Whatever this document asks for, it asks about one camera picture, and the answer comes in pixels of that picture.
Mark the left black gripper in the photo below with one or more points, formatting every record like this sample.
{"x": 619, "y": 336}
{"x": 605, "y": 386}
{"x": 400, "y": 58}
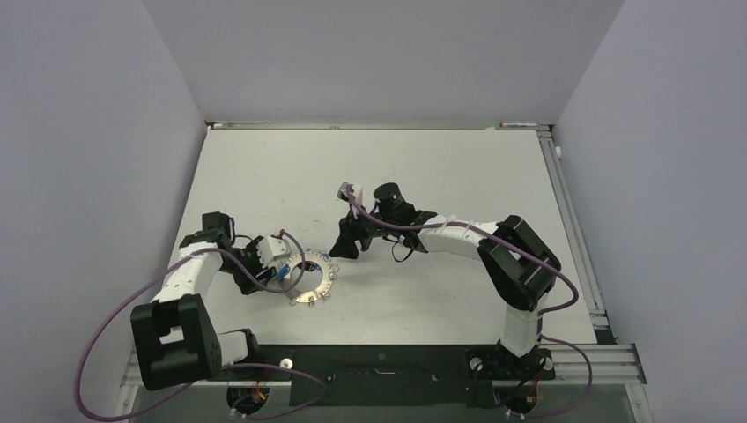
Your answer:
{"x": 259, "y": 270}

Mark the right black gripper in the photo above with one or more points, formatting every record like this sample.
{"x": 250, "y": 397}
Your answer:
{"x": 351, "y": 227}

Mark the metal perforated ring disc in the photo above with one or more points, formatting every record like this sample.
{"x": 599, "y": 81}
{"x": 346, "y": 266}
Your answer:
{"x": 310, "y": 287}

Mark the blue head key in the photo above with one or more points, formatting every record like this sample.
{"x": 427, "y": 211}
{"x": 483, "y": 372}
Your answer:
{"x": 284, "y": 272}

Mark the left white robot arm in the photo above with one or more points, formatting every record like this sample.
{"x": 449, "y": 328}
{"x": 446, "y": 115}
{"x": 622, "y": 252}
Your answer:
{"x": 175, "y": 339}

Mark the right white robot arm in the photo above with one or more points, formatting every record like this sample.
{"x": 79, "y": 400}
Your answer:
{"x": 519, "y": 264}

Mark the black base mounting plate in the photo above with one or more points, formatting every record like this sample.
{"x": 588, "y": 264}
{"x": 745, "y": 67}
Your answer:
{"x": 400, "y": 375}

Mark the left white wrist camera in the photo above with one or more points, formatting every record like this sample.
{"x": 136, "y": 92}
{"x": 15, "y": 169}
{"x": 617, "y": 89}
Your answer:
{"x": 271, "y": 249}

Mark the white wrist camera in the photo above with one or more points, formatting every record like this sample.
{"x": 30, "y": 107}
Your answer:
{"x": 350, "y": 192}
{"x": 271, "y": 249}

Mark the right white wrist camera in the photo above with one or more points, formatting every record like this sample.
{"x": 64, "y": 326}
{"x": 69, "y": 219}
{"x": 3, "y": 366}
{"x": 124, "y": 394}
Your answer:
{"x": 350, "y": 192}

